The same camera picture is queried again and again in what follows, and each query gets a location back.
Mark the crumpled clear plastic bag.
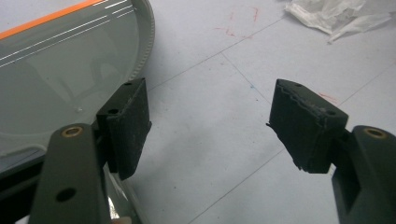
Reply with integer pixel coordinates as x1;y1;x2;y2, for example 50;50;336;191
284;0;393;44

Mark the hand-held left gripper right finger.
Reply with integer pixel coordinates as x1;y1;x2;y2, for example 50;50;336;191
265;78;349;175

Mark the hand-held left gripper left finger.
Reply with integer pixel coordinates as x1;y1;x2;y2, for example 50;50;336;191
95;77;153;181

